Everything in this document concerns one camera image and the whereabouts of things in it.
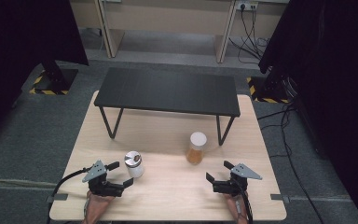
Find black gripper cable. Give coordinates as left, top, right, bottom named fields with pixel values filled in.
left=233, top=178, right=255, bottom=224
left=46, top=167, right=92, bottom=224

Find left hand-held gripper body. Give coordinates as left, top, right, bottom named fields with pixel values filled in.
left=81, top=160, right=126, bottom=198

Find person's right hand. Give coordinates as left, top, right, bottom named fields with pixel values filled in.
left=223, top=192, right=250, bottom=224

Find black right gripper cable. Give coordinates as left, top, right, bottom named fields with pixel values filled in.
left=233, top=178, right=255, bottom=224

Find black floor cables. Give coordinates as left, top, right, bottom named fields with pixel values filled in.
left=256, top=102, right=324, bottom=224

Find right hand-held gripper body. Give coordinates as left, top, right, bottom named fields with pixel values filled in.
left=212, top=162, right=263, bottom=197

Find black cables at outlet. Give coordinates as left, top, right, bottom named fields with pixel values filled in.
left=228, top=4, right=271, bottom=64

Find black curtain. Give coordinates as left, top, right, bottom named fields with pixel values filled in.
left=0, top=0, right=90, bottom=147
left=258, top=0, right=358, bottom=224

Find beige floor cable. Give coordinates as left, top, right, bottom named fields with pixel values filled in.
left=0, top=178, right=59, bottom=189

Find orange jar with white lid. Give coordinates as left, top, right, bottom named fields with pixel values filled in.
left=186, top=131, right=208, bottom=166

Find black stand base striped tape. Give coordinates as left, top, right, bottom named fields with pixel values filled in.
left=28, top=60, right=79, bottom=96
left=246, top=73, right=293, bottom=105

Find white wall power outlet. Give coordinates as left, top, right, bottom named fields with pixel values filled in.
left=235, top=0, right=259, bottom=12

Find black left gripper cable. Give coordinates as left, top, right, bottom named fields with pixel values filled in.
left=46, top=167, right=92, bottom=224

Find glass jar with silver lid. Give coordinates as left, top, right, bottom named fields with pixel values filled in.
left=123, top=150, right=145, bottom=179

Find person's left hand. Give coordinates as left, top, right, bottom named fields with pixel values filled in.
left=81, top=189, right=117, bottom=224

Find beige wooden desk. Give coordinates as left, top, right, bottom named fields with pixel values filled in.
left=69, top=0, right=290, bottom=64

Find black shelf with metal legs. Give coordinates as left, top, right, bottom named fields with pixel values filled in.
left=93, top=66, right=241, bottom=147

